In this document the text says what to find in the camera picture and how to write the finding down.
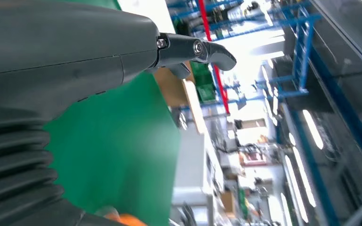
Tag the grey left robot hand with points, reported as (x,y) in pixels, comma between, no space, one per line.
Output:
(59,46)

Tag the green table mat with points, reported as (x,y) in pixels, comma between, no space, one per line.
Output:
(112,140)

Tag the cardboard box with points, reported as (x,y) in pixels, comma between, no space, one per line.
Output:
(171,90)

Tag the green plastic crate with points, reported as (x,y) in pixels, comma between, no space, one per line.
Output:
(204,84)

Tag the white desk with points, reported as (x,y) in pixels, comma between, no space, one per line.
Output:
(190,162)

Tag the blue warehouse shelving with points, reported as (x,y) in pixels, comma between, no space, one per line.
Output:
(302,46)

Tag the red metal post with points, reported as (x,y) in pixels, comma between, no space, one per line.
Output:
(222,90)

